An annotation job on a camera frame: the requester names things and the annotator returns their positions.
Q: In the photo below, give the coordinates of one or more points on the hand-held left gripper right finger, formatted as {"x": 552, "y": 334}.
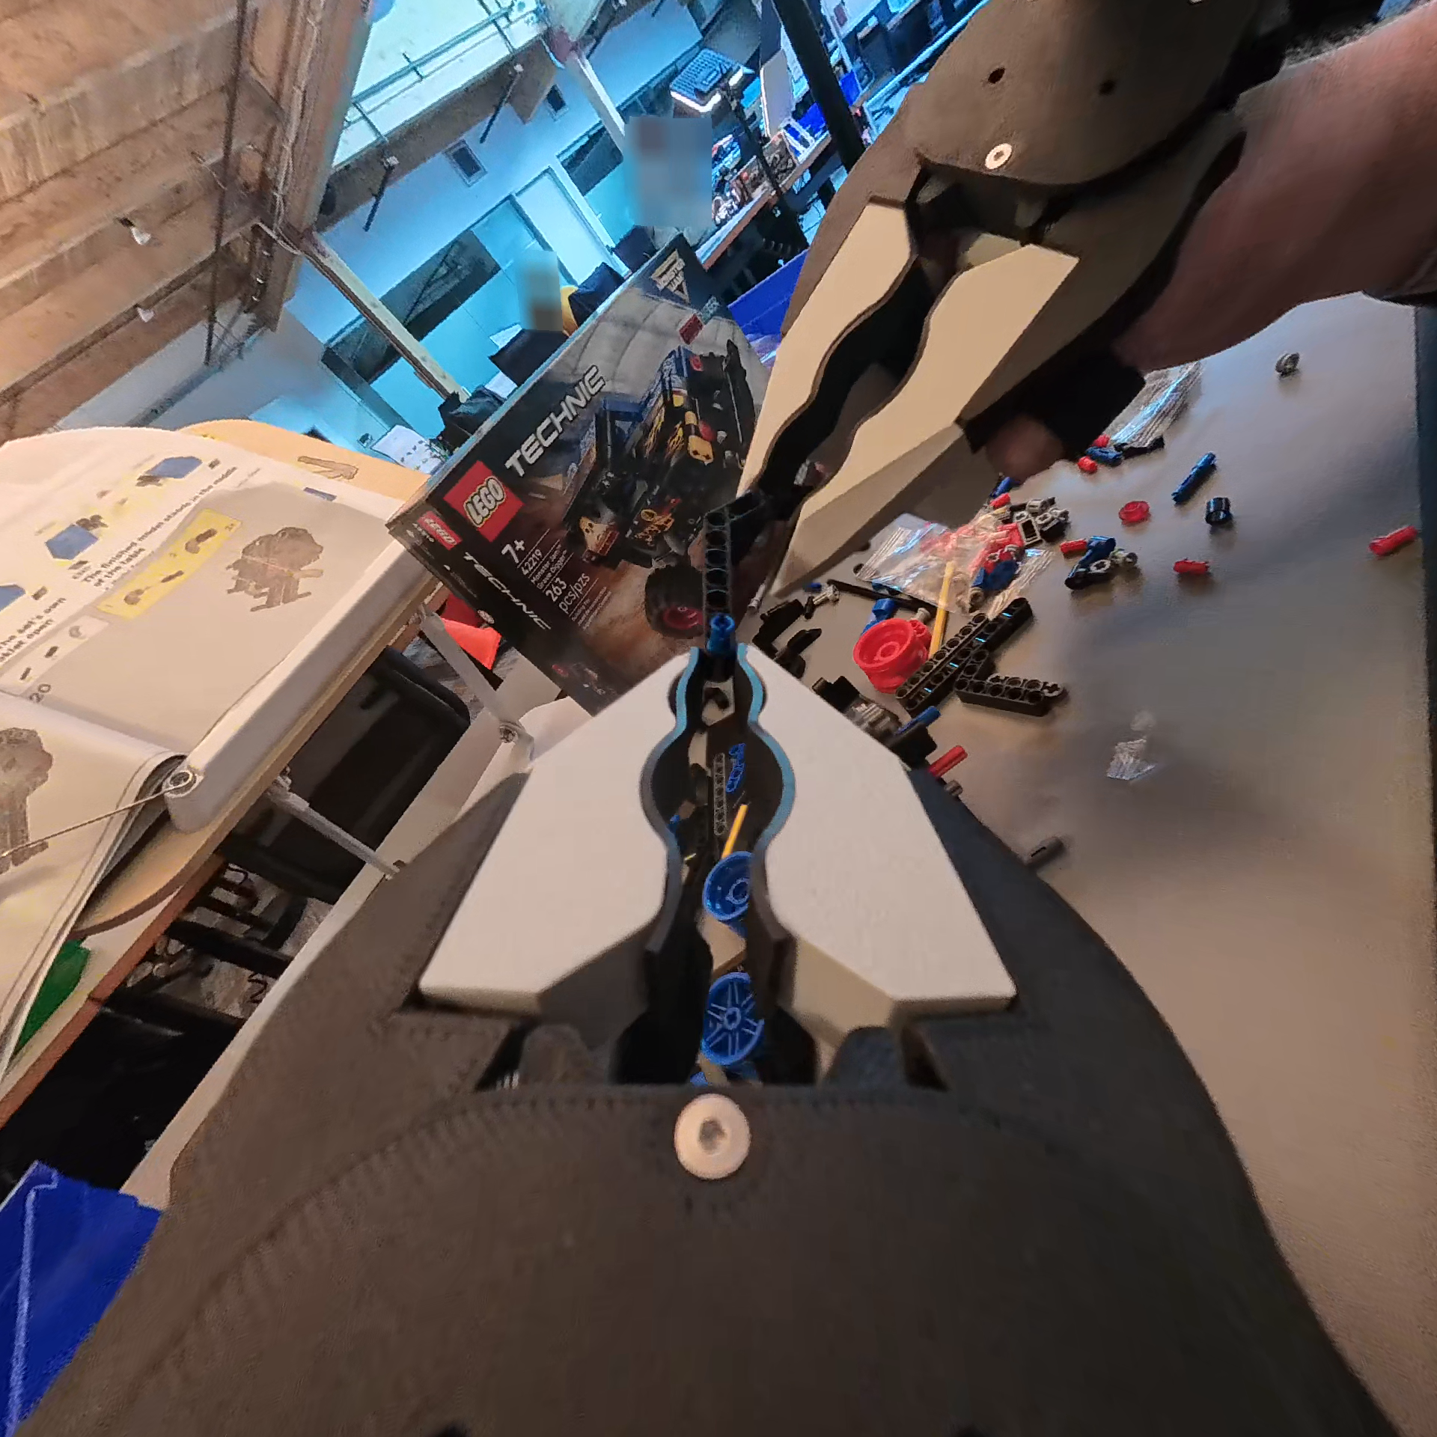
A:
{"x": 898, "y": 899}

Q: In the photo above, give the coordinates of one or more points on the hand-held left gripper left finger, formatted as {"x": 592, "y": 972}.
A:
{"x": 552, "y": 899}

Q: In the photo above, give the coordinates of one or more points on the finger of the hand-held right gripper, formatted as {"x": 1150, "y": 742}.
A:
{"x": 965, "y": 347}
{"x": 842, "y": 316}

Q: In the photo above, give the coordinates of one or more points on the blue long pin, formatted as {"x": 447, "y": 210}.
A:
{"x": 719, "y": 633}

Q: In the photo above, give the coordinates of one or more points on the instruction booklet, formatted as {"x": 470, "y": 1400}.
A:
{"x": 169, "y": 583}

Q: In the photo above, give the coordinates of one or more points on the person's right forearm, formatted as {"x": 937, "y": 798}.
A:
{"x": 1391, "y": 158}

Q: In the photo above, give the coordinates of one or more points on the grey desk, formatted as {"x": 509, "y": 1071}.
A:
{"x": 1235, "y": 786}

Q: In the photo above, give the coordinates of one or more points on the person's right hand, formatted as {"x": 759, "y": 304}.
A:
{"x": 1245, "y": 248}

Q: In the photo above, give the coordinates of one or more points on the blue crate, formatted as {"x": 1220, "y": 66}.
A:
{"x": 769, "y": 297}

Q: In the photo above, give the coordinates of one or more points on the blue wheel rim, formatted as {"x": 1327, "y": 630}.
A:
{"x": 730, "y": 891}
{"x": 732, "y": 1016}

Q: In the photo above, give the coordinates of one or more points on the pile of small connector pins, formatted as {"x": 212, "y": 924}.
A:
{"x": 1033, "y": 523}

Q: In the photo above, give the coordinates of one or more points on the clear plastic parts bag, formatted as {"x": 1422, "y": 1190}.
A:
{"x": 1157, "y": 398}
{"x": 956, "y": 550}

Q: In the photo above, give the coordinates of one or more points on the yellow long axle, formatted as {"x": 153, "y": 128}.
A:
{"x": 944, "y": 591}

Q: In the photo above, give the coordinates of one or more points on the red wheel rim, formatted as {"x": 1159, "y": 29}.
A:
{"x": 892, "y": 652}

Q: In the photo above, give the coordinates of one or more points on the black straight beam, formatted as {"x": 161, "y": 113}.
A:
{"x": 956, "y": 640}
{"x": 979, "y": 665}

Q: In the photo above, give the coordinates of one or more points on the toy truck box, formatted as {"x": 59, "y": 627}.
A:
{"x": 629, "y": 448}

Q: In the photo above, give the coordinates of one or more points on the scattered red blue pins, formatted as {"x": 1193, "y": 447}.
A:
{"x": 1191, "y": 476}

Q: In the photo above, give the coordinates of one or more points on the black thin rod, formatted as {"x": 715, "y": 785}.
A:
{"x": 865, "y": 588}

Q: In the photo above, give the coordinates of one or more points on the clear plastic scrap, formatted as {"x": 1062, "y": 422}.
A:
{"x": 1131, "y": 755}

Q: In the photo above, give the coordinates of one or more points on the black angled connector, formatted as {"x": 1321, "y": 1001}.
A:
{"x": 786, "y": 623}

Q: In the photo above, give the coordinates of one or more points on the red small pin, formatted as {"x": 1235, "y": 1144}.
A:
{"x": 1391, "y": 541}

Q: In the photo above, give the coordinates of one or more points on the green sheet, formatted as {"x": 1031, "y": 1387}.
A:
{"x": 51, "y": 995}

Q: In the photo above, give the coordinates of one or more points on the blue storage bin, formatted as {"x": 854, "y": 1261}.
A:
{"x": 69, "y": 1292}

